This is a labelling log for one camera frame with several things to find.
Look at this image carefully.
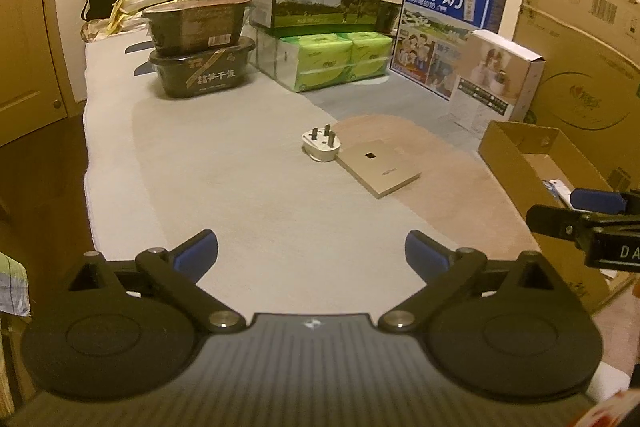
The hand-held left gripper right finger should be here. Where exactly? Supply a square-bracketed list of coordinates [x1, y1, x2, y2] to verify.
[377, 229, 556, 334]

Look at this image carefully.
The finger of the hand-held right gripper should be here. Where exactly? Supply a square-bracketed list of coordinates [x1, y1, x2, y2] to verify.
[569, 188, 640, 215]
[526, 204, 640, 240]

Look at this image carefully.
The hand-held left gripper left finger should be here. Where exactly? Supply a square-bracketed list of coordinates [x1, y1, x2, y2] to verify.
[67, 229, 247, 334]

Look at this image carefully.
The shallow cardboard box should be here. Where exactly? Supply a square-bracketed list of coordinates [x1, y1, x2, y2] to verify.
[477, 121, 640, 314]

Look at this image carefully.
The white blue tube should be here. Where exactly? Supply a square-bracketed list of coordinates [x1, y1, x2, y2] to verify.
[542, 179, 575, 204]

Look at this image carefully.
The flat beige box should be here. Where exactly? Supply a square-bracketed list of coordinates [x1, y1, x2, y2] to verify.
[335, 138, 422, 200]

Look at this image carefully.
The large brown cardboard box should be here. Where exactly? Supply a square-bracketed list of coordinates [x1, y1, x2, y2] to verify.
[514, 0, 640, 180]

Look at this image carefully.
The white plug adapter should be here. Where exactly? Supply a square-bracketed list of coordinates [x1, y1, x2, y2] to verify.
[301, 124, 342, 162]

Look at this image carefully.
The white photo print box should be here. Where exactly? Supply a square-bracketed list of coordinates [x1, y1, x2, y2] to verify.
[449, 29, 546, 132]

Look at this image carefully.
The red white packet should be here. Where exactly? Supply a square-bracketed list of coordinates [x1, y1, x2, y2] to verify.
[575, 388, 640, 427]

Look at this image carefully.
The black food bowl gold ribbon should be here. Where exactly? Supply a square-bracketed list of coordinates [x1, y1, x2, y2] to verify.
[149, 37, 257, 100]

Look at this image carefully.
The checked cloth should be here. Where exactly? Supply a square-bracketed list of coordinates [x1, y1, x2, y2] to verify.
[0, 251, 30, 319]

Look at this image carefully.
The blue milk carton box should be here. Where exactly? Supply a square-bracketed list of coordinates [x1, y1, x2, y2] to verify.
[390, 0, 507, 102]

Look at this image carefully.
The green tissue pack bundle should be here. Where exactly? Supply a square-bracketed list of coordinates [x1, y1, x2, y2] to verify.
[249, 24, 395, 94]

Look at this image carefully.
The black food bowl plain lid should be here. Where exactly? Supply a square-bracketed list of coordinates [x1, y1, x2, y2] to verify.
[142, 0, 252, 56]

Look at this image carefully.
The dark green box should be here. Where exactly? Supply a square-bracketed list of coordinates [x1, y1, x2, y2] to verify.
[375, 1, 403, 34]

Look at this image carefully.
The wooden door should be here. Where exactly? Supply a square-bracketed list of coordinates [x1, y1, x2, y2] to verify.
[0, 0, 70, 148]

